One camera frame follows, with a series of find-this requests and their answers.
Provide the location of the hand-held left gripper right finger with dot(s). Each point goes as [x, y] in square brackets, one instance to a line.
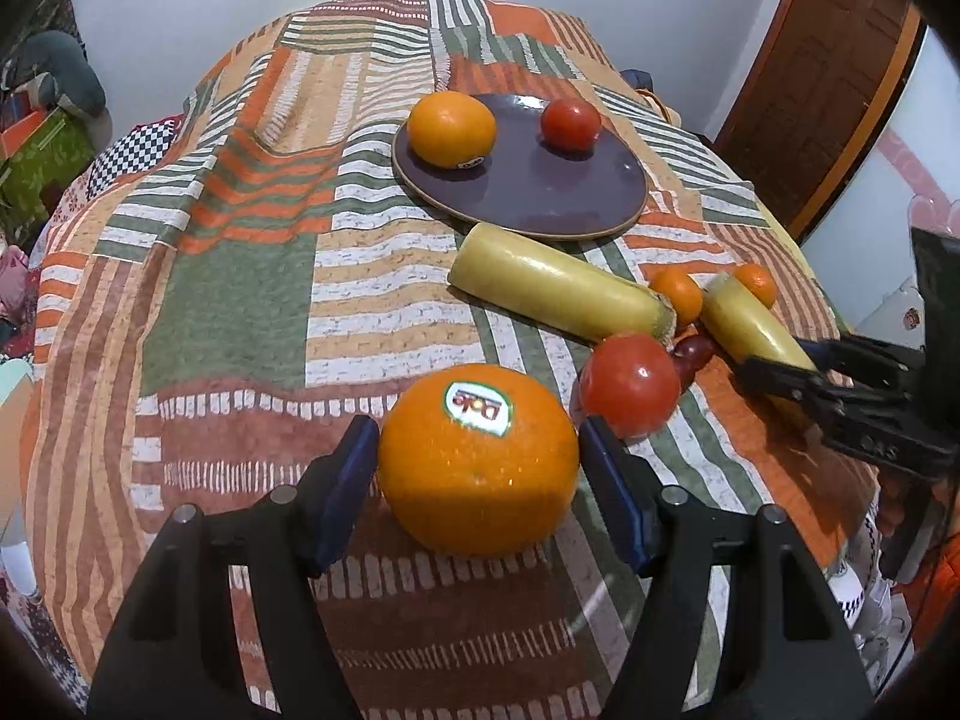
[609, 476]

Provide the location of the striped patchwork blanket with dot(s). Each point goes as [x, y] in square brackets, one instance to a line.
[247, 330]

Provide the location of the dark purple round plate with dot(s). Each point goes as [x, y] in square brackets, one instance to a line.
[547, 184]

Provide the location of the pale mint white object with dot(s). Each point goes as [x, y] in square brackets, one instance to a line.
[16, 480]

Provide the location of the white checkered object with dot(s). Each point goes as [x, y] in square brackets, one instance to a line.
[862, 607]

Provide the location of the small red tomato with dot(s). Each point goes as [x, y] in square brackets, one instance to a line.
[570, 124]

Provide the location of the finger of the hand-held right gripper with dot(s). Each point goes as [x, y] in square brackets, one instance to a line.
[862, 356]
[817, 405]

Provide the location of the long yellow squash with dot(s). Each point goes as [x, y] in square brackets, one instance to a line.
[555, 281]

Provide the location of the green orange box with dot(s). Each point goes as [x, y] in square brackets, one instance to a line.
[41, 154]

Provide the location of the large orange with sticker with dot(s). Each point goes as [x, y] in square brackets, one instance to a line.
[477, 465]

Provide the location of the large red tomato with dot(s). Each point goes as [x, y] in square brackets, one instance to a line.
[630, 386]

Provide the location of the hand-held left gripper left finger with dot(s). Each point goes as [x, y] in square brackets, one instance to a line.
[351, 476]

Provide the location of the black white checkered cloth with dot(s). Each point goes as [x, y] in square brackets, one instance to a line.
[131, 148]

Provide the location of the small mandarin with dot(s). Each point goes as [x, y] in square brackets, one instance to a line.
[676, 291]
[757, 283]

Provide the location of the orange with small sticker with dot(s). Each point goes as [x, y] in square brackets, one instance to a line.
[450, 127]

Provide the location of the brown wooden door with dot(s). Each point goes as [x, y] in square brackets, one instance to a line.
[817, 75]

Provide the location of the dark red grape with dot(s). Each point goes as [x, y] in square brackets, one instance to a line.
[694, 351]

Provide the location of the short yellow squash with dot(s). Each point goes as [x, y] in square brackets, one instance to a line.
[742, 326]

